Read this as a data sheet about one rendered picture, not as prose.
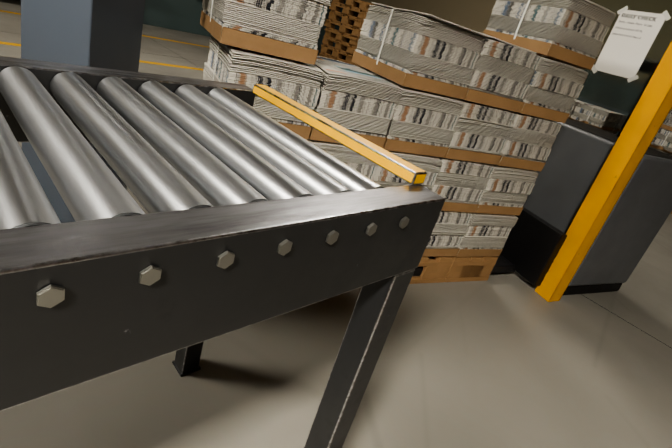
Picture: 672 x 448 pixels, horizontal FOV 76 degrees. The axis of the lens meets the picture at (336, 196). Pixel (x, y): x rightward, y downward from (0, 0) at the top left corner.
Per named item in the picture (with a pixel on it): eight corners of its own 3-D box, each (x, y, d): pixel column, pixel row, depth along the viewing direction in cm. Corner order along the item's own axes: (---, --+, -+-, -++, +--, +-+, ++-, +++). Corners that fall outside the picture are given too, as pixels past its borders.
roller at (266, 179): (166, 83, 79) (139, 74, 75) (331, 202, 51) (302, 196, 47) (157, 108, 80) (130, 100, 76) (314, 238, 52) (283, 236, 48)
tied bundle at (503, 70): (409, 77, 189) (427, 22, 180) (459, 89, 202) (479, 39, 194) (463, 101, 158) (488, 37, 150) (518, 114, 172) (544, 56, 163)
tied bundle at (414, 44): (349, 63, 174) (366, 2, 165) (406, 76, 188) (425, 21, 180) (400, 87, 144) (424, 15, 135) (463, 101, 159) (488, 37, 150)
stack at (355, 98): (177, 235, 178) (208, 27, 147) (402, 239, 234) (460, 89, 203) (189, 295, 148) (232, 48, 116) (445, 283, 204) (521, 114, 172)
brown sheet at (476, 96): (410, 76, 189) (414, 66, 187) (460, 88, 202) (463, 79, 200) (464, 100, 158) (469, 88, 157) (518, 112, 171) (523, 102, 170)
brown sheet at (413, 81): (350, 61, 173) (353, 50, 172) (406, 75, 188) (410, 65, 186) (401, 85, 144) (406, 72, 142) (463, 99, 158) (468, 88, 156)
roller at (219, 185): (126, 75, 74) (94, 72, 70) (285, 201, 45) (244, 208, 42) (124, 103, 76) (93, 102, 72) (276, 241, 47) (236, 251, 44)
